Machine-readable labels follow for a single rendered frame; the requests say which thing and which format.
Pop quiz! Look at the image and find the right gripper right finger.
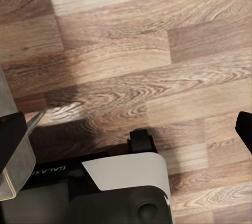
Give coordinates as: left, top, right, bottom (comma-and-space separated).
235, 111, 252, 154

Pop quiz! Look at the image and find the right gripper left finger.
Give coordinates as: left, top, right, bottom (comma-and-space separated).
0, 111, 27, 174

